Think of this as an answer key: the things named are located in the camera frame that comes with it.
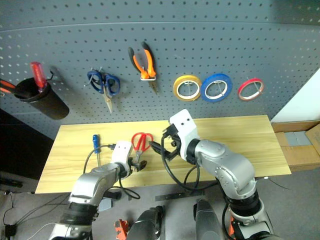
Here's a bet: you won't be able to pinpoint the dark rounded shape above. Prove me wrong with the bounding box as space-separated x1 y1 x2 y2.
126 205 166 240
192 198 224 240

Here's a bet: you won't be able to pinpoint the grey metal pegboard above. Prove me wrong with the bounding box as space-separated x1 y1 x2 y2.
0 0 320 141

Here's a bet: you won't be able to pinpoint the orange black floor device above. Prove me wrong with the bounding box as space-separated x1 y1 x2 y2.
114 218 130 240

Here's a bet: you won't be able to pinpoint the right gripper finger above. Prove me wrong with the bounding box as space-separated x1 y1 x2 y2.
163 148 180 162
148 140 166 155

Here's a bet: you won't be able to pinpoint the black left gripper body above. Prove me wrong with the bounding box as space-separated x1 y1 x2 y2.
127 156 138 176

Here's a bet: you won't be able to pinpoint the grey foam pad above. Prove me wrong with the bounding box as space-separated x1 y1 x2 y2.
284 130 313 148

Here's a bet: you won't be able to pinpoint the grey metal bar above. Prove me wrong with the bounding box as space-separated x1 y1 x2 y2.
154 191 206 202

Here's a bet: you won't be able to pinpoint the yellow tape roll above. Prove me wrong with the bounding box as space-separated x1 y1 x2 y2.
172 74 203 102

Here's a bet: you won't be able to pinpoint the red handled screwdriver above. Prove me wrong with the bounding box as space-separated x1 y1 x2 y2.
29 61 48 94

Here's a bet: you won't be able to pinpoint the white pliers hook bracket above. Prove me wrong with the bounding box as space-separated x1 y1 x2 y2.
139 73 157 82

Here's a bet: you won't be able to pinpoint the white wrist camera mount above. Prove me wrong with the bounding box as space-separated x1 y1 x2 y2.
168 108 199 161
110 140 133 174

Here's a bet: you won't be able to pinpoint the blue handled screwdriver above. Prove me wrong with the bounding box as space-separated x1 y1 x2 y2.
92 134 102 168

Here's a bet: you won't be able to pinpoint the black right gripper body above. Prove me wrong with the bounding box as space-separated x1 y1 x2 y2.
161 123 181 161

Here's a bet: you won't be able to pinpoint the black cup holder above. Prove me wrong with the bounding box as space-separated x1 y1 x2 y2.
13 76 70 121

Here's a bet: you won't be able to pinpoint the small grey block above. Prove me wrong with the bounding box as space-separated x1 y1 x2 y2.
98 199 113 212

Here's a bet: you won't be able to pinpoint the black floor cable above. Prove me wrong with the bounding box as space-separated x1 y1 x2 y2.
0 191 72 238

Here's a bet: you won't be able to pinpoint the brown cardboard box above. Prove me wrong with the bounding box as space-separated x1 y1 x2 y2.
270 119 320 173

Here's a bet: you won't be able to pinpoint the black cabinet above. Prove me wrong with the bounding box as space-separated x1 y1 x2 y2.
0 107 55 195

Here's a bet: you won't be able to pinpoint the orange black pliers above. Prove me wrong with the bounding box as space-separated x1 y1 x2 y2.
127 41 159 95

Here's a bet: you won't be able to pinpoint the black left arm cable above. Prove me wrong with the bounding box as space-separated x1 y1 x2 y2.
82 143 141 200

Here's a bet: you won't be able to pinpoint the orange black tool handle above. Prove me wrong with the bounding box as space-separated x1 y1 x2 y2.
0 79 17 97

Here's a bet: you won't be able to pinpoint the red tape roll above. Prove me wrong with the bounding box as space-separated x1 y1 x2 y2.
237 77 265 102

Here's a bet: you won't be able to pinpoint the red handled scissors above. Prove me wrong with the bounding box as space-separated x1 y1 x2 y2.
131 132 154 165

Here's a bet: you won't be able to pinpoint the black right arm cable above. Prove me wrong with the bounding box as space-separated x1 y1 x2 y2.
160 128 202 193

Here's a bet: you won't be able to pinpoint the blue tape roll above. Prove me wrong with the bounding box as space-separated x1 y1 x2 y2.
200 72 232 103

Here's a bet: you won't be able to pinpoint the blue handled scissors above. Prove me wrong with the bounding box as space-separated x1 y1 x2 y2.
84 66 121 115

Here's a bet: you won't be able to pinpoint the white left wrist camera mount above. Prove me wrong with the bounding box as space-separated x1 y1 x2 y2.
110 140 133 174

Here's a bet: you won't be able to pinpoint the white floor cable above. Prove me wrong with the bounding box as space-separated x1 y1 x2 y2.
26 221 56 240

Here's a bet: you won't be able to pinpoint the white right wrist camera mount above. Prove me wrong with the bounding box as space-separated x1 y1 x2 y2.
168 108 199 161

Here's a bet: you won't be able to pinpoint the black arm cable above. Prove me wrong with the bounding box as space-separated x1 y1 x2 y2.
82 143 141 200
160 128 202 193

